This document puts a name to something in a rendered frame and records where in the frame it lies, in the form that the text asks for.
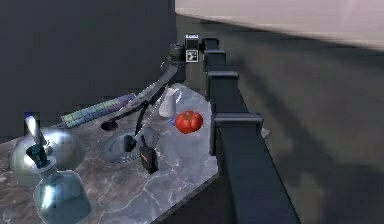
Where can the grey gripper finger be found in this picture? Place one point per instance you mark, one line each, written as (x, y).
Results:
(150, 95)
(140, 116)

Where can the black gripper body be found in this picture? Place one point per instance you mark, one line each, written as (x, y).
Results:
(176, 53)

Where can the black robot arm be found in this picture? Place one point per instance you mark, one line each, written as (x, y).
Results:
(240, 160)

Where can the grey marble kitchen counter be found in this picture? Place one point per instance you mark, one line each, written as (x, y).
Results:
(133, 193)

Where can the white mug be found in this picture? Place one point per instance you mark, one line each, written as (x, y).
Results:
(168, 105)

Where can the grey round plate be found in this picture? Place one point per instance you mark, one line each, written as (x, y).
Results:
(113, 150)

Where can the red tomato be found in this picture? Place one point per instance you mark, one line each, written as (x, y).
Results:
(188, 122)

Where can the multicoloured long strip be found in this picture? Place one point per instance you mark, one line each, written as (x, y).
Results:
(91, 112)

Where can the silver round bowl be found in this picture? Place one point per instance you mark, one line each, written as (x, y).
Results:
(66, 150)

